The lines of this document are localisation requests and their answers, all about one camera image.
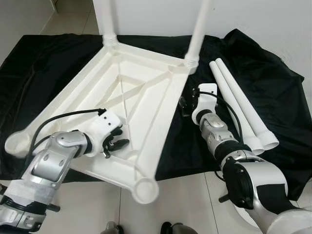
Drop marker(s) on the black metal table leg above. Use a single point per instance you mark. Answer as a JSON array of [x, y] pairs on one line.
[[224, 198], [53, 208]]

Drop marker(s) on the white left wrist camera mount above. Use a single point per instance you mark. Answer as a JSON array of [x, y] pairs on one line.
[[105, 129]]

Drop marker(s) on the grey robot foot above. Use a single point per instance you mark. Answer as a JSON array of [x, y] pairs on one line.
[[113, 228], [175, 228]]

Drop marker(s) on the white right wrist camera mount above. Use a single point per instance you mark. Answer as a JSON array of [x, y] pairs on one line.
[[207, 102]]

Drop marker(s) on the grey right robot foot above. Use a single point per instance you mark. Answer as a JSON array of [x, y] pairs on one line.
[[175, 228]]

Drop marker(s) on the grey left robot foot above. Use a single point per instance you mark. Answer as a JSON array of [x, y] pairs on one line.
[[113, 228]]

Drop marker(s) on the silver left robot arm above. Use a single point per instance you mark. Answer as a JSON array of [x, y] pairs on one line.
[[48, 165]]

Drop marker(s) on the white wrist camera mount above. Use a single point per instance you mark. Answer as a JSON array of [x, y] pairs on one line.
[[207, 102], [105, 129]]

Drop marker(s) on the white plastic table top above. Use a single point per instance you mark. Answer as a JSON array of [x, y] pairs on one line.
[[146, 97]]

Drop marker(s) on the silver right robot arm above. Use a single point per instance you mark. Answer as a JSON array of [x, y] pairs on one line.
[[217, 136]]

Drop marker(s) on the white plastic table leg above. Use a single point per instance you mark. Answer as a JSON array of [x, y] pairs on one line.
[[197, 34], [243, 95], [229, 92], [107, 22]]

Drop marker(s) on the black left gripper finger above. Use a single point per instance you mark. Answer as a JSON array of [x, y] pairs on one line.
[[117, 132], [120, 144]]

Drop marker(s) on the black table cloth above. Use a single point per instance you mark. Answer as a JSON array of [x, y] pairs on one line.
[[278, 97]]

